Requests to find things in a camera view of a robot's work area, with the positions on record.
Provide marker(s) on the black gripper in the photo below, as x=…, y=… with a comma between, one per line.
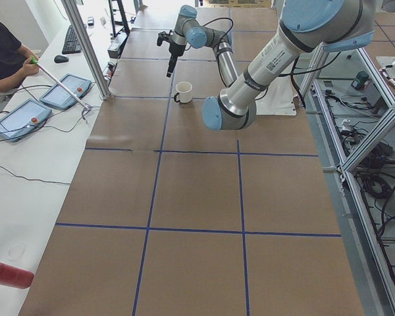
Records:
x=176, y=48

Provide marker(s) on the white smiley face mug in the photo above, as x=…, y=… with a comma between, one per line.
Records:
x=183, y=93

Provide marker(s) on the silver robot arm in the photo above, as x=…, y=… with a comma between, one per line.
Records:
x=337, y=25
x=188, y=31

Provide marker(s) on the black box device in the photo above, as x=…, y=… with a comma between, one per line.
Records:
x=117, y=45

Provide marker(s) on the thin metal rod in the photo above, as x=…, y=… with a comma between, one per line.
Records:
x=87, y=107

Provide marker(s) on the black computer keyboard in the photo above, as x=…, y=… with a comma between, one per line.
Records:
x=71, y=43

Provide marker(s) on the black computer mouse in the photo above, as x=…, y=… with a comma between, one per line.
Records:
x=61, y=59

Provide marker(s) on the person in black shirt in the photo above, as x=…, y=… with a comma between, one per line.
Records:
x=15, y=61

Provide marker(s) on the near teach pendant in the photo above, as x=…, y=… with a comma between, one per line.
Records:
x=23, y=120

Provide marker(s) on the green power drill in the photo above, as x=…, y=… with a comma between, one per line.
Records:
x=360, y=81

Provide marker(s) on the red cylinder bottle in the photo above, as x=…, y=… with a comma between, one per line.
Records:
x=15, y=277

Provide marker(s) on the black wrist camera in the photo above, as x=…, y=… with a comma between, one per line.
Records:
x=164, y=37

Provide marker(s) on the white camera mast pedestal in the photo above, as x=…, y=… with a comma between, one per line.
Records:
x=278, y=99

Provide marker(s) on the aluminium frame post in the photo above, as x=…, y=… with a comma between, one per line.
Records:
x=76, y=21

